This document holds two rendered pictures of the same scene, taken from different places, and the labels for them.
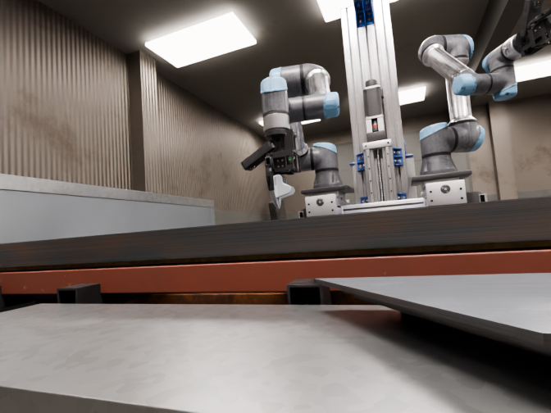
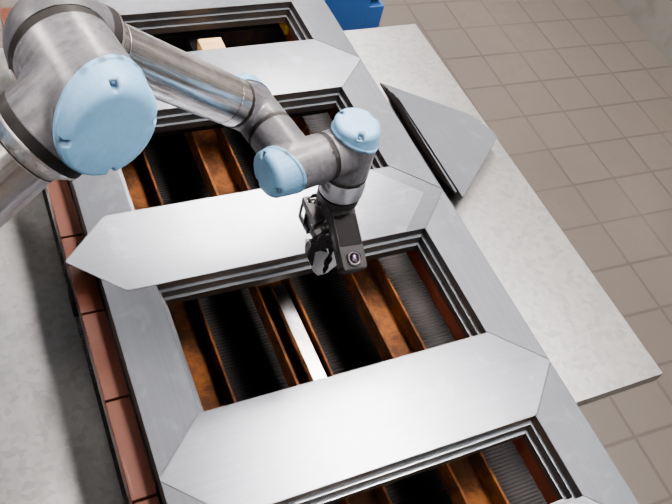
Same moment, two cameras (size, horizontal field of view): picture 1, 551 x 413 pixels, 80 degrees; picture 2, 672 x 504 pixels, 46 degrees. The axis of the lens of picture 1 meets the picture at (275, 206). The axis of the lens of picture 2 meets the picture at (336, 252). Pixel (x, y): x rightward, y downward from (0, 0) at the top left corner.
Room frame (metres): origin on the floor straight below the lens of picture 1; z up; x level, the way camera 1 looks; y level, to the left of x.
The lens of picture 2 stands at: (1.64, 0.52, 2.06)
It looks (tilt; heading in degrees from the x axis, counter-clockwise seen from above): 50 degrees down; 214
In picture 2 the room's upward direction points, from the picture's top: 17 degrees clockwise
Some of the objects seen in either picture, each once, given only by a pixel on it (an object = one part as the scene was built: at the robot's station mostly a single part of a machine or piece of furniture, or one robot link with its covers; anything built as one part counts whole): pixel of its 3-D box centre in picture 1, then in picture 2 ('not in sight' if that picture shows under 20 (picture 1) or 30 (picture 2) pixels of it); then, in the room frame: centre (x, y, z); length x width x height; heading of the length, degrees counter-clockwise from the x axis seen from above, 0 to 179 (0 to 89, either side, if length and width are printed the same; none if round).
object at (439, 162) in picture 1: (437, 165); not in sight; (1.44, -0.73, 1.09); 0.15 x 0.15 x 0.10
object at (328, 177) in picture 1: (327, 179); not in sight; (1.62, -0.27, 1.09); 0.15 x 0.15 x 0.10
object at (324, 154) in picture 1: (324, 156); not in sight; (1.62, -0.26, 1.20); 0.13 x 0.12 x 0.14; 81
